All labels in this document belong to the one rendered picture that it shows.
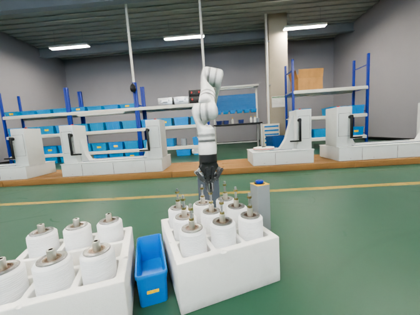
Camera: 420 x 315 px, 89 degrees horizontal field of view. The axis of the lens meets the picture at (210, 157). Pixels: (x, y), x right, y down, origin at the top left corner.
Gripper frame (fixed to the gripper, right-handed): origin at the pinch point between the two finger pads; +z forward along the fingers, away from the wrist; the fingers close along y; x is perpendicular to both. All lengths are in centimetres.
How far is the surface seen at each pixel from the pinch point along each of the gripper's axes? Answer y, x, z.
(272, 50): 441, 466, -255
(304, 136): 201, 131, -7
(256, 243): 8.1, -20.3, 17.8
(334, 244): 58, -15, 36
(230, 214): 7.4, -3.0, 12.5
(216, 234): -4.9, -14.5, 13.2
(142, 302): -31.6, -8.6, 33.4
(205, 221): -4.1, -2.5, 13.2
